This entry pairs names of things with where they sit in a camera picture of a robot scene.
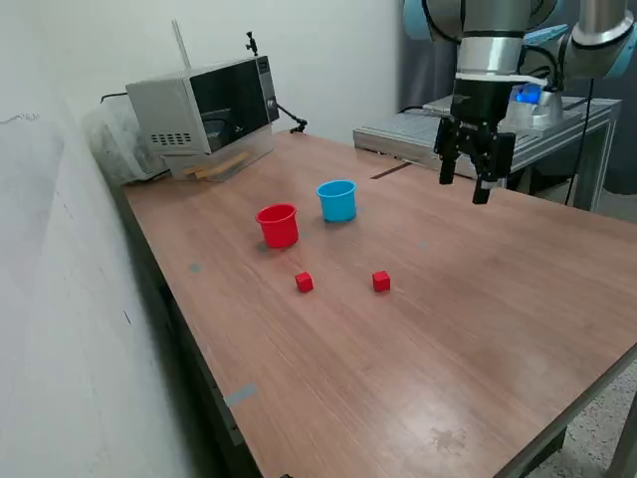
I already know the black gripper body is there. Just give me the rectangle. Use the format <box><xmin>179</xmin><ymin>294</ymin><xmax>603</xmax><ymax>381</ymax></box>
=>
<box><xmin>449</xmin><ymin>77</ymin><xmax>515</xmax><ymax>151</ymax></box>

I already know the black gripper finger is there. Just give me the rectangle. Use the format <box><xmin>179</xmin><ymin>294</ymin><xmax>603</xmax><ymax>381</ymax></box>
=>
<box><xmin>471</xmin><ymin>130</ymin><xmax>517</xmax><ymax>206</ymax></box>
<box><xmin>433</xmin><ymin>118</ymin><xmax>465</xmax><ymax>186</ymax></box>

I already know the aluminium robot base stand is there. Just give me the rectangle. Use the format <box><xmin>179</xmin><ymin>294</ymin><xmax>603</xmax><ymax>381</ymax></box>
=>
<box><xmin>352</xmin><ymin>90</ymin><xmax>624</xmax><ymax>213</ymax></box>

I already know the black strip on table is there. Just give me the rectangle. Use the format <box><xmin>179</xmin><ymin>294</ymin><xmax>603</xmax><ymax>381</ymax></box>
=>
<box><xmin>370</xmin><ymin>162</ymin><xmax>413</xmax><ymax>181</ymax></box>

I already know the grey curtain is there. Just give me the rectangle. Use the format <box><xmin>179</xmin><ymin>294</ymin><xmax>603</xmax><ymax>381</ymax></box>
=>
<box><xmin>396</xmin><ymin>0</ymin><xmax>637</xmax><ymax>197</ymax></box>

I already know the blue plastic cup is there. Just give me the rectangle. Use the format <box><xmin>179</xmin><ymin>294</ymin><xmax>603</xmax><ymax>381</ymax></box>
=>
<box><xmin>316</xmin><ymin>179</ymin><xmax>358</xmax><ymax>224</ymax></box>

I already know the red plastic cup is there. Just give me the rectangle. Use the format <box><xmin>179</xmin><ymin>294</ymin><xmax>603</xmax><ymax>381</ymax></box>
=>
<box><xmin>255</xmin><ymin>202</ymin><xmax>300</xmax><ymax>250</ymax></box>

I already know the clear plastic container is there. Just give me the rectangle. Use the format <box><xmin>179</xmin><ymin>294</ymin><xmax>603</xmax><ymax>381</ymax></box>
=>
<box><xmin>159</xmin><ymin>122</ymin><xmax>277</xmax><ymax>185</ymax></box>

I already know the long light wooden stick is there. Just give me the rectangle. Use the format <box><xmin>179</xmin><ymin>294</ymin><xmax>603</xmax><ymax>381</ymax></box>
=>
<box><xmin>183</xmin><ymin>151</ymin><xmax>250</xmax><ymax>176</ymax></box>

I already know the silver microwave oven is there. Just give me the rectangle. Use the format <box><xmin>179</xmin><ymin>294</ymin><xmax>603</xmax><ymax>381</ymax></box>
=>
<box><xmin>124</xmin><ymin>55</ymin><xmax>281</xmax><ymax>157</ymax></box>

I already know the thin white rod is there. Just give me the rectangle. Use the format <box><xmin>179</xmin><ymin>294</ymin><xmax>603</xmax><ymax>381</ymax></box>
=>
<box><xmin>171</xmin><ymin>19</ymin><xmax>193</xmax><ymax>71</ymax></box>

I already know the long blue-grey tape strip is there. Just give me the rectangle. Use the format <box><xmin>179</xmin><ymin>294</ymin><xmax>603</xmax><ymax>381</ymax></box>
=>
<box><xmin>222</xmin><ymin>381</ymin><xmax>260</xmax><ymax>409</ymax></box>

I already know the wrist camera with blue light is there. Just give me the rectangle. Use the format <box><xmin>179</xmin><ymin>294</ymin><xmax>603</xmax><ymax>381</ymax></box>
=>
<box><xmin>511</xmin><ymin>81</ymin><xmax>555</xmax><ymax>108</ymax></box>

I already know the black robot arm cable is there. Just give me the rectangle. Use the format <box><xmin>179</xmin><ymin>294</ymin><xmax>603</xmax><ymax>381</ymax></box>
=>
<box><xmin>520</xmin><ymin>43</ymin><xmax>566</xmax><ymax>94</ymax></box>

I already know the thin black hanging cable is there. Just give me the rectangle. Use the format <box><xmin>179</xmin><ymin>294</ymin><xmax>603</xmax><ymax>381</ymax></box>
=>
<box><xmin>564</xmin><ymin>77</ymin><xmax>597</xmax><ymax>206</ymax></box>

